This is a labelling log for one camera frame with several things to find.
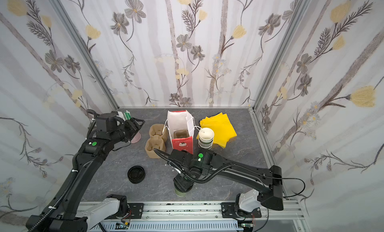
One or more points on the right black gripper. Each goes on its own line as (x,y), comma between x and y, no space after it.
(173,157)

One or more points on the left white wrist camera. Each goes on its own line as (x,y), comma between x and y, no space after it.
(121,115)

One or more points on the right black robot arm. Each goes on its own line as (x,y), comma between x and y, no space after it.
(204,166)

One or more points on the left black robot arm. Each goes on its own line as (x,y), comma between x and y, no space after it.
(105,132)

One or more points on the pink metal bucket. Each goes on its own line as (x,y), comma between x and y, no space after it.
(136,138)

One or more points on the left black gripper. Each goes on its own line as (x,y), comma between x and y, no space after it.
(132,127)

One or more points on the stack of paper cups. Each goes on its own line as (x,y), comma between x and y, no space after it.
(206,137)

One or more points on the red white paper bag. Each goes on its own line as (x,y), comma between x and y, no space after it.
(181,128)

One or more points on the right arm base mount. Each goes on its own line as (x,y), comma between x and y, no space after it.
(231,211)

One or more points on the green and white straws bundle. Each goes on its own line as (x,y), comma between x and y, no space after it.
(127,115)

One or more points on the stack of black lids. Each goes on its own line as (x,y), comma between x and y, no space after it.
(136,174)

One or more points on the single brown pulp carrier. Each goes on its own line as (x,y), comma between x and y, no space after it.
(180,134)

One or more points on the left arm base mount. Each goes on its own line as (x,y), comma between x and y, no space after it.
(133,211)

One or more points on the brown pulp cup carrier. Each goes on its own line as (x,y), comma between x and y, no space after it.
(158,137)

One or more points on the green white paper cup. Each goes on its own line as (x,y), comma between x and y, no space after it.
(179,193)

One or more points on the yellow paper napkins stack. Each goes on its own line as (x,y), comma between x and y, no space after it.
(222,127)

